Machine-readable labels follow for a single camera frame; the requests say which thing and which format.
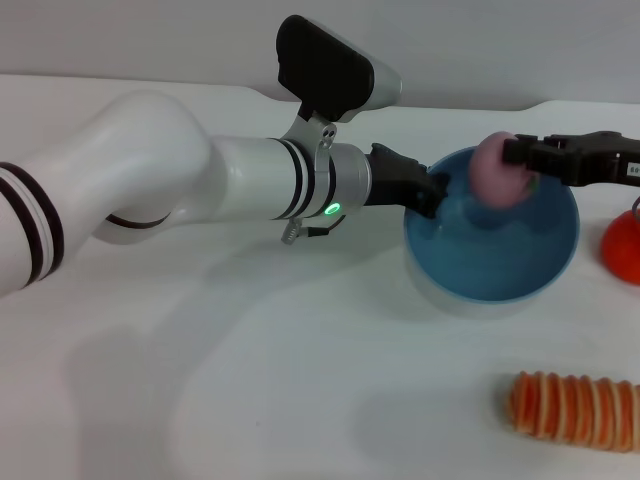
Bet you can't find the orange striped toy shrimp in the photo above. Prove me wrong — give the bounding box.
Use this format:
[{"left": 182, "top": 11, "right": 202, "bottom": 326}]
[{"left": 507, "top": 370, "right": 640, "bottom": 454}]

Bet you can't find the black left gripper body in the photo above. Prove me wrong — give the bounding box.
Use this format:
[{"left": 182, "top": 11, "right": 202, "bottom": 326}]
[{"left": 366, "top": 142, "right": 431, "bottom": 210}]

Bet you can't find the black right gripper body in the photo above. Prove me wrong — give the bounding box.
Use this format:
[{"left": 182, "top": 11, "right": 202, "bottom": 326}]
[{"left": 533, "top": 130, "right": 640, "bottom": 190}]

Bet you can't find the silver connector with black cable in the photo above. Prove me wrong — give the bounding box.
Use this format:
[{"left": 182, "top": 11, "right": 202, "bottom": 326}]
[{"left": 282, "top": 218, "right": 342, "bottom": 245}]

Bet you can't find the black silver wrist camera box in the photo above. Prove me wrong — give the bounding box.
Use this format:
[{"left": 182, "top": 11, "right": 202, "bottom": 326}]
[{"left": 275, "top": 14, "right": 403, "bottom": 124}]

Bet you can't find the red toy tomato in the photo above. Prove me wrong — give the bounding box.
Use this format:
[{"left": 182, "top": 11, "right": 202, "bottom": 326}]
[{"left": 599, "top": 209, "right": 640, "bottom": 286}]

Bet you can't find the blue bowl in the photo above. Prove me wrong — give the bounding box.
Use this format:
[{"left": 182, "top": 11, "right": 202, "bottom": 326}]
[{"left": 402, "top": 144, "right": 582, "bottom": 304}]

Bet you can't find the pink toy peach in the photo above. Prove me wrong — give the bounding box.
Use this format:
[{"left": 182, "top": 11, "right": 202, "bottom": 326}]
[{"left": 468, "top": 130, "right": 537, "bottom": 208}]

